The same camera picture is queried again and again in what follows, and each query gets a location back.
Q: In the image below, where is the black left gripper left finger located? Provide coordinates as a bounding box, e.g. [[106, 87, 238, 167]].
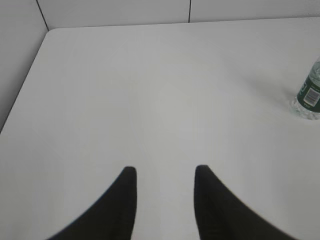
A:
[[51, 166, 137, 240]]

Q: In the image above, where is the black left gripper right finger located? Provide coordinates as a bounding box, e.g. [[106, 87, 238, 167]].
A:
[[194, 165, 293, 240]]

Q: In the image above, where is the clear cestbon water bottle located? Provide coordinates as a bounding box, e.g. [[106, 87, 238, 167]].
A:
[[290, 57, 320, 120]]

